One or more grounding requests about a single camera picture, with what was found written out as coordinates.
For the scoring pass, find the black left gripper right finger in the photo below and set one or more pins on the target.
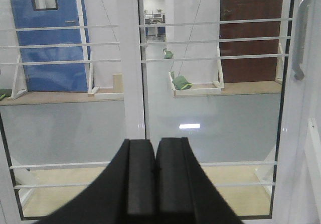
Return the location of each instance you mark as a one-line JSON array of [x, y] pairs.
[[184, 193]]

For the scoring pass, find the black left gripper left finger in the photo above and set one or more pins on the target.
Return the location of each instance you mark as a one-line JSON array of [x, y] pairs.
[[124, 192]]

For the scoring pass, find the silver curved door handle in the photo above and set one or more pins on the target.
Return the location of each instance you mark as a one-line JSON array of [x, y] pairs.
[[299, 38]]

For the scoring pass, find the white framed transparent sliding door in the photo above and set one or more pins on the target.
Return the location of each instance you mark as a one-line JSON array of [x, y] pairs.
[[248, 136]]

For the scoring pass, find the brown wooden door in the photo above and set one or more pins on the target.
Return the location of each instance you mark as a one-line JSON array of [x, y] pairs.
[[250, 29]]

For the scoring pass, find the blue door with window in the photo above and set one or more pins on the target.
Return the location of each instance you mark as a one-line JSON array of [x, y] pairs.
[[50, 43]]

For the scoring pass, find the green sandbag near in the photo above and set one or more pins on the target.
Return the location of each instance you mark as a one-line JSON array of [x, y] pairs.
[[181, 83]]

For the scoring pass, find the green sandbag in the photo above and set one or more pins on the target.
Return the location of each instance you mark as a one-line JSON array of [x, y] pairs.
[[181, 83], [168, 54]]

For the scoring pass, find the green sandbag far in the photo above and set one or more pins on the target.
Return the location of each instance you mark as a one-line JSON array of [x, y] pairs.
[[168, 54]]

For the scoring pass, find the white fixed window frame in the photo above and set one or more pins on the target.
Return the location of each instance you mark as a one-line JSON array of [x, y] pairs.
[[127, 11]]

